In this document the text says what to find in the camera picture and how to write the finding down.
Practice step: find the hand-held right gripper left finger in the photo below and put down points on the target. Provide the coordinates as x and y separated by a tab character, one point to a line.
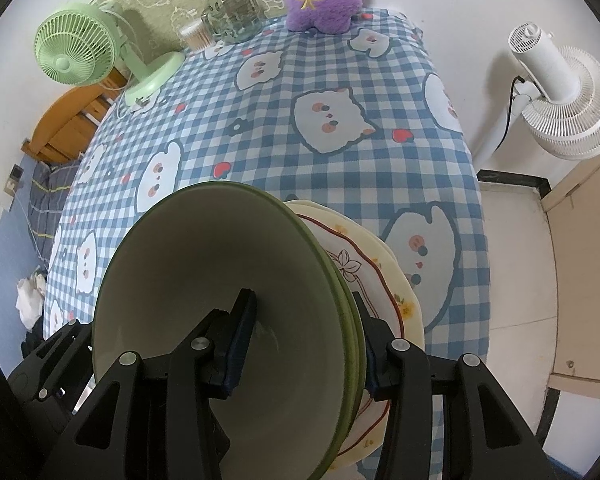
240	345

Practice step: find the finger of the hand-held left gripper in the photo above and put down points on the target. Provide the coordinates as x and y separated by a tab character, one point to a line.
55	355

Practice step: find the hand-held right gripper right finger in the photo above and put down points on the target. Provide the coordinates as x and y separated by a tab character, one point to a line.
372	370

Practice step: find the blue floral ceramic bowl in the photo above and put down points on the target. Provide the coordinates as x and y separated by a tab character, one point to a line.
205	260

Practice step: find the white red-rimmed plate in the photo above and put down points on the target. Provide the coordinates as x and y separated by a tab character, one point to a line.
360	270

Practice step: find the grey plaid bedding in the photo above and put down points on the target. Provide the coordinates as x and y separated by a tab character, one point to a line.
45	195

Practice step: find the blue checked tablecloth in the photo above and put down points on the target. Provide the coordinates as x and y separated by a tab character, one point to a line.
280	150

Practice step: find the wooden bed headboard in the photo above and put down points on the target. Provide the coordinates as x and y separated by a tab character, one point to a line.
65	120

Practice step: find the green desk fan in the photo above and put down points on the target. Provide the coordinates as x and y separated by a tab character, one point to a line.
70	55

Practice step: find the cotton swab container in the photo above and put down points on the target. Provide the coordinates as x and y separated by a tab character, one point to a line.
195	37

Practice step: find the glass jar with dark lid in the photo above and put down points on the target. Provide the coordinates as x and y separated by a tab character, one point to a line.
230	15

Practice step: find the white standing fan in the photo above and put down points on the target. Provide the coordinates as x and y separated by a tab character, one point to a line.
570	105

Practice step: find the wall outlet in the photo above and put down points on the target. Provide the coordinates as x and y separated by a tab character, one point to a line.
14	177

